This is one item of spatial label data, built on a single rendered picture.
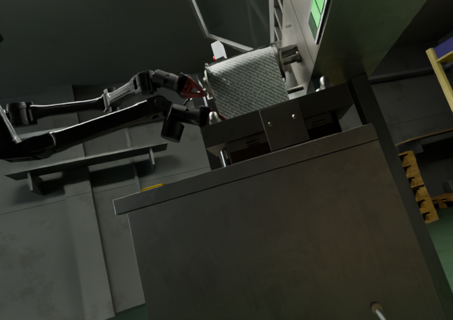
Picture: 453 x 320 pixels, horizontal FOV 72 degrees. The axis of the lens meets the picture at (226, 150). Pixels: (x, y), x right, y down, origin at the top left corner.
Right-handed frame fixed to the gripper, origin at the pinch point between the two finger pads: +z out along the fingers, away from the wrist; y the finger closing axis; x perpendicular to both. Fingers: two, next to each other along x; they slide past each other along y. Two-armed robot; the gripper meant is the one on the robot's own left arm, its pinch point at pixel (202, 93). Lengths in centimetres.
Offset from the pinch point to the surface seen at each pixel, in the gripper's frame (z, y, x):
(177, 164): -103, -318, -21
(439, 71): 173, -292, 213
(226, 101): 11.1, 6.3, -1.4
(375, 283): 64, 31, -35
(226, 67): 6.0, 6.2, 10.0
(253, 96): 18.8, 6.5, 3.3
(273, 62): 20.8, 7.0, 16.6
